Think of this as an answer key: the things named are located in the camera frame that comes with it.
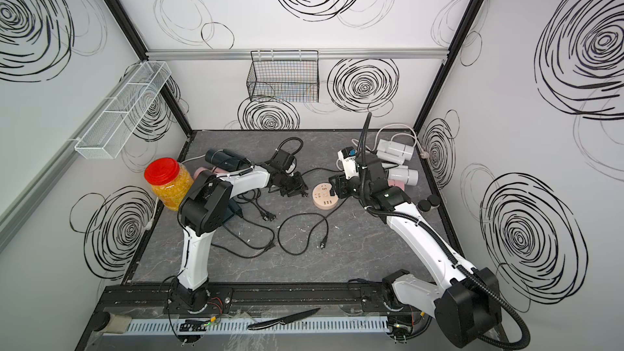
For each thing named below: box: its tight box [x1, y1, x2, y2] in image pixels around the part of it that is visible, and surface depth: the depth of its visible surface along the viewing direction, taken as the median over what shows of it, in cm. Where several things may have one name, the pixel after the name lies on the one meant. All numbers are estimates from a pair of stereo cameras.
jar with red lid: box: [143, 157, 195, 212], surface depth 86 cm
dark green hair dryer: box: [204, 148, 252, 172], surface depth 105 cm
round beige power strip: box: [312, 182, 339, 211], surface depth 96 cm
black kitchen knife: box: [247, 307, 321, 331], surface depth 71 cm
